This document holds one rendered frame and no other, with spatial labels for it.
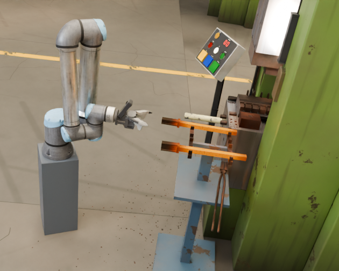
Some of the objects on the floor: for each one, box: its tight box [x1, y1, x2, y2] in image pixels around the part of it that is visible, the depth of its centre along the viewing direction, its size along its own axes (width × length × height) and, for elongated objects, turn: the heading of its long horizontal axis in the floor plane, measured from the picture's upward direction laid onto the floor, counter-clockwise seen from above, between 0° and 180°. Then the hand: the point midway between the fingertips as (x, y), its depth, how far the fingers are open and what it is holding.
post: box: [204, 80, 223, 144], centre depth 341 cm, size 4×4×108 cm
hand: (150, 118), depth 240 cm, fingers open, 14 cm apart
